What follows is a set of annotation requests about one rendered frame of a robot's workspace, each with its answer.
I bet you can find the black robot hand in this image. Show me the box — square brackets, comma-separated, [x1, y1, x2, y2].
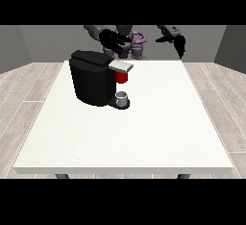
[155, 32, 187, 60]
[98, 28, 134, 57]

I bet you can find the pale grey machine lid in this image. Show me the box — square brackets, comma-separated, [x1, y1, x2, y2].
[108, 59, 135, 74]

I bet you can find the red pod holder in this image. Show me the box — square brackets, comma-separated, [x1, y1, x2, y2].
[114, 70, 129, 85]

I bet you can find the black coffee machine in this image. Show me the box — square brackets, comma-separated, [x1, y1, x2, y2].
[68, 49, 132, 111]

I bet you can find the small grey cup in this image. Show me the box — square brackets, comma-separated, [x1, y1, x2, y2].
[115, 90, 129, 107]

